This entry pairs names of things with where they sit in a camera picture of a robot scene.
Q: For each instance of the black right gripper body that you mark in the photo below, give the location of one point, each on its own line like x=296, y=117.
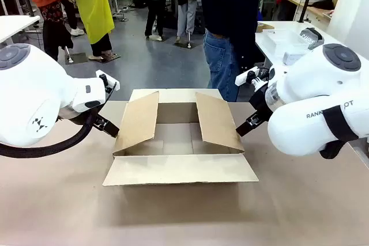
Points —
x=261, y=102

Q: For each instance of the brown cardboard box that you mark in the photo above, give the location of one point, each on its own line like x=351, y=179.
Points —
x=178, y=168

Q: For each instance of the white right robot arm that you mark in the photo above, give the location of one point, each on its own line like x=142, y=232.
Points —
x=317, y=84

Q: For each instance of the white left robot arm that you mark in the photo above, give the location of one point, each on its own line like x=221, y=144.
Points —
x=34, y=90

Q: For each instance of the small white box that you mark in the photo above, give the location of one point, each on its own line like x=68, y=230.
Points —
x=292, y=57

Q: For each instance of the clear plastic container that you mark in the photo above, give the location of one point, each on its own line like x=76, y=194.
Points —
x=284, y=41

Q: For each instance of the small flat cardboard piece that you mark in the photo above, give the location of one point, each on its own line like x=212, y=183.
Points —
x=263, y=27

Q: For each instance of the grey label device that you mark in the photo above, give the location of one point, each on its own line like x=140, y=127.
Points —
x=312, y=37

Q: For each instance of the person in navy shirt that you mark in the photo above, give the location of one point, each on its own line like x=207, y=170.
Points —
x=227, y=4

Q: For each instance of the wooden shelf board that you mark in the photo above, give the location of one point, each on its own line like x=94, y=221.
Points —
x=314, y=9

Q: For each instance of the person with white sneakers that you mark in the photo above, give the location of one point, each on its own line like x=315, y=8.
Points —
x=72, y=12

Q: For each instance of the figure in yellow apron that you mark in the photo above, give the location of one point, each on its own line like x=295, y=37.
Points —
x=93, y=7

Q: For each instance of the person in black trousers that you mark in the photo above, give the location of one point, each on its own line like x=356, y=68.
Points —
x=152, y=12

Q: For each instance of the white side table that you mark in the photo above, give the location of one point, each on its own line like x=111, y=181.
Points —
x=15, y=25

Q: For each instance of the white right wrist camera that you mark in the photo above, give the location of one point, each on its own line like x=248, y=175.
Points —
x=244, y=77

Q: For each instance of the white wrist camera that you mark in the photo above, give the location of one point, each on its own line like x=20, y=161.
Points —
x=244, y=77
x=113, y=80

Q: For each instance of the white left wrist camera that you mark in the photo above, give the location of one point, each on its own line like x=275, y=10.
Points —
x=113, y=80

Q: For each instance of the square mannequin base plate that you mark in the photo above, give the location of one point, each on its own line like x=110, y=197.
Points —
x=76, y=58

